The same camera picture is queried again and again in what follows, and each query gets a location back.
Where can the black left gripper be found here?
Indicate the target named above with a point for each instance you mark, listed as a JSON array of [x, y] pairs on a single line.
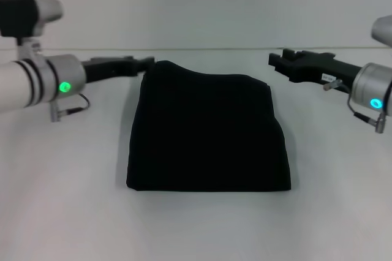
[[107, 68]]

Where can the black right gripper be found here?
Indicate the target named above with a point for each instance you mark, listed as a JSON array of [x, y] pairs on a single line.
[[330, 69]]

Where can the black shirt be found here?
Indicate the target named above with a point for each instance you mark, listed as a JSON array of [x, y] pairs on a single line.
[[208, 126]]

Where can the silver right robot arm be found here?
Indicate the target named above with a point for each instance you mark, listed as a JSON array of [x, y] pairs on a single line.
[[372, 86]]

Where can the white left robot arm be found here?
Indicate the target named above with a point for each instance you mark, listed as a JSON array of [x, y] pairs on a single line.
[[36, 80]]

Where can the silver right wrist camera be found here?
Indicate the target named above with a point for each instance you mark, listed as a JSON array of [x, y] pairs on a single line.
[[382, 29]]

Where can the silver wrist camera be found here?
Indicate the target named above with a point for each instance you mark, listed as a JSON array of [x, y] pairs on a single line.
[[382, 29], [27, 19]]

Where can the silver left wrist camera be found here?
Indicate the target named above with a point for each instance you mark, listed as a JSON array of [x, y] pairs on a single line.
[[27, 19]]

